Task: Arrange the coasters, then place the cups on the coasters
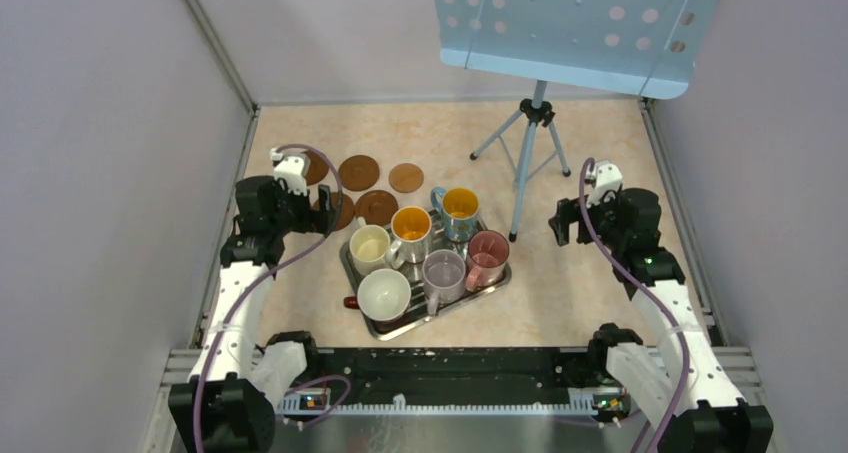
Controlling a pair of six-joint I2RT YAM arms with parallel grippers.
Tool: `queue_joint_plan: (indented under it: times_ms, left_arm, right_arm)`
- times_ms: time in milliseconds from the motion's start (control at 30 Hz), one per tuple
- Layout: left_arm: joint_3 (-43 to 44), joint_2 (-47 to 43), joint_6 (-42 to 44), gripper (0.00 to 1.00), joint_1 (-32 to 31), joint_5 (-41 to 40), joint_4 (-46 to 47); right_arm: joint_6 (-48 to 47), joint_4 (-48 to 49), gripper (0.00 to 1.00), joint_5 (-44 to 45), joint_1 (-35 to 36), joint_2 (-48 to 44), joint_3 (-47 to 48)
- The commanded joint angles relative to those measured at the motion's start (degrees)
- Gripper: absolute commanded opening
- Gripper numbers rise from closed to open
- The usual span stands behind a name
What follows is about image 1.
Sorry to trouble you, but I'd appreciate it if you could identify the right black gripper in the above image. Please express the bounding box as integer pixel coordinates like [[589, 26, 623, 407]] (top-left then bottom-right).
[[548, 187, 627, 251]]

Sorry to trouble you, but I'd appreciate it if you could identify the light brown coaster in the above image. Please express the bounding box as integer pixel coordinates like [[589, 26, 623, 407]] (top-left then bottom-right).
[[389, 163, 424, 193]]

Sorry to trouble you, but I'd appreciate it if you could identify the white red-bottom cup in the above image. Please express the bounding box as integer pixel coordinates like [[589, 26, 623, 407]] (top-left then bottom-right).
[[343, 269, 412, 323]]

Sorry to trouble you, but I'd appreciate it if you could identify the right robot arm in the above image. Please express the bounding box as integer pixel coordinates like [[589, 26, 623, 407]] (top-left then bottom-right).
[[549, 188, 774, 452]]

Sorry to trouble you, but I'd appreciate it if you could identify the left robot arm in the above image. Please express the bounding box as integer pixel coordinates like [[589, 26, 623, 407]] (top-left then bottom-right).
[[168, 176, 343, 452]]

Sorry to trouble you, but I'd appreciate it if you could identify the cream mug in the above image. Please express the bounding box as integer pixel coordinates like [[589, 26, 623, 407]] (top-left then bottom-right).
[[349, 217, 390, 276]]

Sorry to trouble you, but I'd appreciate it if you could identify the pink mug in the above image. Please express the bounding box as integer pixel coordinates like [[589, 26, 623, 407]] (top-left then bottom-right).
[[465, 230, 510, 292]]

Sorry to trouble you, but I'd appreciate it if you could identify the silver mug orange inside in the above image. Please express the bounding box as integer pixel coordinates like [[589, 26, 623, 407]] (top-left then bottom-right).
[[384, 206, 433, 269]]

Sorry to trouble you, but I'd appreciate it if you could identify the blue butterfly mug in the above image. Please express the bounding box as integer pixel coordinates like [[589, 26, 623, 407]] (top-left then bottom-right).
[[430, 187, 479, 243]]

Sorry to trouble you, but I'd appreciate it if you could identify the music stand tripod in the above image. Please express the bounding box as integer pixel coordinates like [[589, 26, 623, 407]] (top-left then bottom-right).
[[469, 80, 571, 242]]

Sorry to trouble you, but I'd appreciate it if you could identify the lilac mug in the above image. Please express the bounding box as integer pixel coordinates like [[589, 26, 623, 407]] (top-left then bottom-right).
[[422, 249, 466, 316]]

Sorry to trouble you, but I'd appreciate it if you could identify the steel serving tray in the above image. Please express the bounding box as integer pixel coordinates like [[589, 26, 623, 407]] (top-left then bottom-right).
[[339, 216, 513, 342]]

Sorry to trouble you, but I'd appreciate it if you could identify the blue music stand desk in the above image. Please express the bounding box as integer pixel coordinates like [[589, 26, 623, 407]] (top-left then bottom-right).
[[434, 0, 718, 100]]

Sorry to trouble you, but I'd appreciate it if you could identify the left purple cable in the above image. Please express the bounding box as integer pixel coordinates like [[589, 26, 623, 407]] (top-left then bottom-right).
[[192, 143, 352, 453]]

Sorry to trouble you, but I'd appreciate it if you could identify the purple cable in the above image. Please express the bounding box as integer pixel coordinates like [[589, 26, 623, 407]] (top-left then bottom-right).
[[578, 157, 692, 453], [192, 143, 352, 453]]

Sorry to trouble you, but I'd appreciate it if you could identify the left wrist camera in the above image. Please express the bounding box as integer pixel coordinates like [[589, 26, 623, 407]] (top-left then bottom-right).
[[269, 149, 311, 196]]

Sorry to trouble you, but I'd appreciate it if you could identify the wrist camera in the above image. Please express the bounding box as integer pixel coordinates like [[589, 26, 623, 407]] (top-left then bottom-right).
[[269, 149, 311, 196], [584, 160, 623, 208]]

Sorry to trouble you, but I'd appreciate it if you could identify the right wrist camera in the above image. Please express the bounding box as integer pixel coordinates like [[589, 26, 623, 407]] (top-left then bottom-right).
[[584, 160, 623, 208]]

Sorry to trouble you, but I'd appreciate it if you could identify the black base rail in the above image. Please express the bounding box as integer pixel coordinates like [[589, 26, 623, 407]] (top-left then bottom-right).
[[294, 347, 627, 408]]

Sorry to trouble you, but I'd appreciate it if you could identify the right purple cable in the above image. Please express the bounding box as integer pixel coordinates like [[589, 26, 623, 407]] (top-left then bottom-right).
[[578, 157, 692, 453]]

